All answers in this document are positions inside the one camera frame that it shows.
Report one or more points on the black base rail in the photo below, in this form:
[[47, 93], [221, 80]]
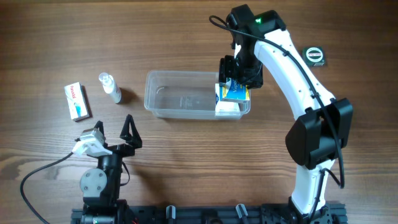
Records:
[[265, 214]]

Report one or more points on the white Panadol box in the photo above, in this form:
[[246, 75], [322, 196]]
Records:
[[76, 102]]

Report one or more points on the green round-label box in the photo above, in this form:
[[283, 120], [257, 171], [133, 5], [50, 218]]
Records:
[[313, 56]]

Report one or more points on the white spray bottle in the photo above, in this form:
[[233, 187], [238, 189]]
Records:
[[110, 87]]

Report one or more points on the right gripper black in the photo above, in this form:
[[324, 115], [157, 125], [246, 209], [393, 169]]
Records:
[[226, 70]]

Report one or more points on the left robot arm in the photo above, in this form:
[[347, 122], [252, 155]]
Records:
[[101, 185]]

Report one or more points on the clear plastic container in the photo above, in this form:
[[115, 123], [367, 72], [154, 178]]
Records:
[[183, 94]]

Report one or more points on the white pouch packet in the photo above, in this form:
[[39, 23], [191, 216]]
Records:
[[225, 109]]

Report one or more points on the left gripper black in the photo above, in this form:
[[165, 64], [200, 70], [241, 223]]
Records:
[[117, 149]]

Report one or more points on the blue VapoDrops box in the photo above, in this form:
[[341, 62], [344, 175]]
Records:
[[232, 91]]

